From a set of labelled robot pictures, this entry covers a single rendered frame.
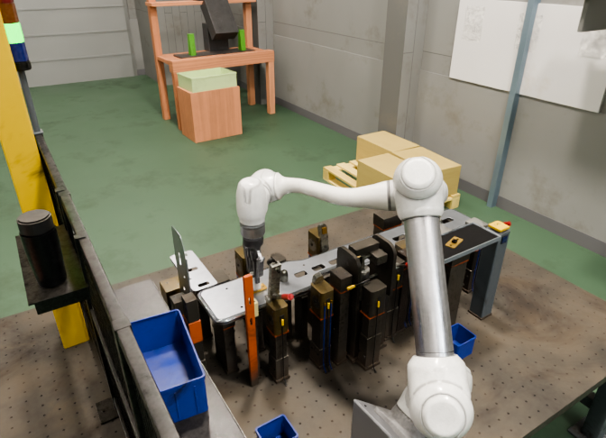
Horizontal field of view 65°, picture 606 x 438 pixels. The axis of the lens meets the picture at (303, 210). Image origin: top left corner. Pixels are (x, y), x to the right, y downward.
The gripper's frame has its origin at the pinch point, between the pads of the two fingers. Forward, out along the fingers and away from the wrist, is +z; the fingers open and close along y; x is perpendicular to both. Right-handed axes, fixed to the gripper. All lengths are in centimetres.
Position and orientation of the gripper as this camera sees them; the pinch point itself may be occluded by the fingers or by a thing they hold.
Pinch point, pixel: (255, 280)
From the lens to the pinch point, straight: 182.8
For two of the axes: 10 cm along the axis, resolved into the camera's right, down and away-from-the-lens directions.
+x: -8.4, 2.5, -4.8
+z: 0.0, 8.9, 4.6
